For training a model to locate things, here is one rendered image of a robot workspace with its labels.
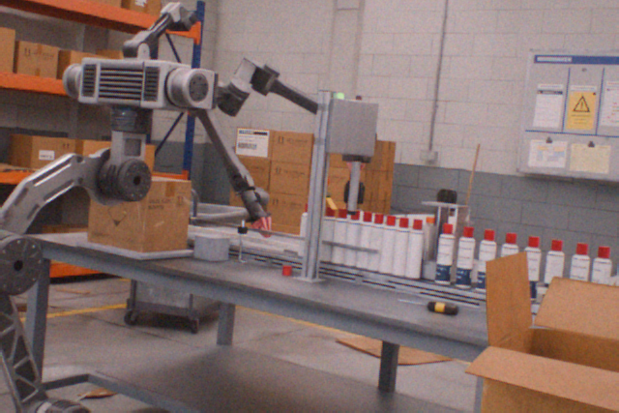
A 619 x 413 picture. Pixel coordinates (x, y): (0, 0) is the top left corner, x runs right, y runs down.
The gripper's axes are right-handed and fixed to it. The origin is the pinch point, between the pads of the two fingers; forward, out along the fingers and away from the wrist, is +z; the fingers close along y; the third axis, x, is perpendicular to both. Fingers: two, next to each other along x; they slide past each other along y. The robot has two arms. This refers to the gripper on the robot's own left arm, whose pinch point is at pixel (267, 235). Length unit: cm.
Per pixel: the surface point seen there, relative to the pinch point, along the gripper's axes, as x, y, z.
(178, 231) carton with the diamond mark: 19.9, -23.8, -15.3
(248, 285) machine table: -17, -48, 27
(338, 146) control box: -55, -17, -4
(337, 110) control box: -62, -18, -14
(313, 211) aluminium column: -34.4, -17.5, 9.7
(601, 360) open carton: -130, -115, 97
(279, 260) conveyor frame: -4.2, -6.8, 13.1
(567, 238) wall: 35, 434, 6
